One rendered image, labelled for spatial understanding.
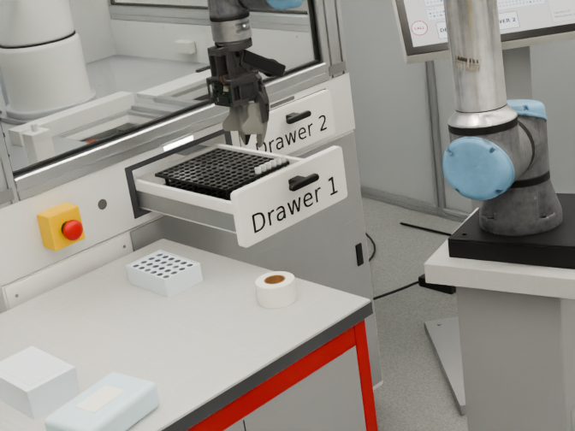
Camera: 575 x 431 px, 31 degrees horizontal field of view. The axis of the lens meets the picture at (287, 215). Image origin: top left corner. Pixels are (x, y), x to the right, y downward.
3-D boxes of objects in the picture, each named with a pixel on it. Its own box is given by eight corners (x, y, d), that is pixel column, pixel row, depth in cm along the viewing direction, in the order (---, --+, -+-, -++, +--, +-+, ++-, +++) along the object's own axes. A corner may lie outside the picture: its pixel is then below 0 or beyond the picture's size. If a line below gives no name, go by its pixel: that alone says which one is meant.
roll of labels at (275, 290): (304, 292, 187) (300, 272, 185) (287, 310, 181) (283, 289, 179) (269, 289, 190) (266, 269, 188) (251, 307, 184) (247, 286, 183)
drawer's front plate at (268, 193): (347, 197, 212) (341, 145, 208) (245, 249, 194) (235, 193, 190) (341, 195, 213) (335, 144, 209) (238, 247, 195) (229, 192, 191)
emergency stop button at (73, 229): (86, 237, 200) (82, 217, 199) (69, 244, 198) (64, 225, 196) (77, 233, 202) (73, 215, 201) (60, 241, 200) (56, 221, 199)
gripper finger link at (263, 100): (251, 124, 203) (240, 80, 201) (257, 121, 204) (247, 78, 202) (267, 123, 200) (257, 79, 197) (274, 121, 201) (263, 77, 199)
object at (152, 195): (334, 191, 212) (331, 162, 209) (243, 236, 196) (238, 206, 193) (206, 164, 239) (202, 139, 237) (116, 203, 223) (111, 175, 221)
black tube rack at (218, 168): (293, 190, 215) (288, 161, 212) (230, 220, 204) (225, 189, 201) (222, 175, 230) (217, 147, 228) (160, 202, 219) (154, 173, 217)
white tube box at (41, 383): (82, 395, 163) (75, 366, 161) (34, 421, 158) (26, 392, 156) (38, 373, 172) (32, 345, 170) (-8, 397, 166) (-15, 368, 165)
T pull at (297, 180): (320, 180, 200) (319, 173, 199) (293, 192, 195) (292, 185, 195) (306, 177, 202) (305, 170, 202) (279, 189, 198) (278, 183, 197)
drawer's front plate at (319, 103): (335, 132, 254) (330, 89, 250) (250, 171, 236) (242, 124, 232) (330, 132, 255) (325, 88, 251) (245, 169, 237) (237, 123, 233)
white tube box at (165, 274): (203, 280, 197) (199, 262, 196) (168, 298, 192) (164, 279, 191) (163, 267, 206) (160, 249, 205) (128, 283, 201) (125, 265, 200)
